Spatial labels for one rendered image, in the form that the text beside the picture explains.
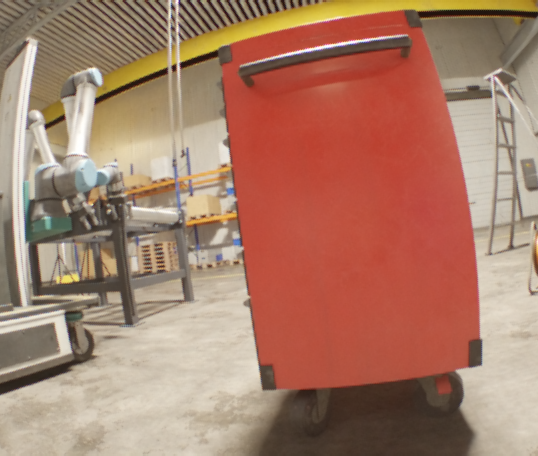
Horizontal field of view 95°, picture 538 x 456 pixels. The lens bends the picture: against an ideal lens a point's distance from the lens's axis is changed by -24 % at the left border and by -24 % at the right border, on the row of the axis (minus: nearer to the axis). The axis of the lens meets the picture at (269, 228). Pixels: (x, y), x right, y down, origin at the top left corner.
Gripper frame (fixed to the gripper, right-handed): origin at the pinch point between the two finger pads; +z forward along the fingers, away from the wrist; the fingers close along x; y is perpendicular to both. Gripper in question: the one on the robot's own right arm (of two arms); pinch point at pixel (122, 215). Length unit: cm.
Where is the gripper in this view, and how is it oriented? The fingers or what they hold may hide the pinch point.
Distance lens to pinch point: 210.1
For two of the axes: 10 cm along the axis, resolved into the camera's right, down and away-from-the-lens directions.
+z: 1.2, 9.2, 3.7
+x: 9.7, -0.3, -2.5
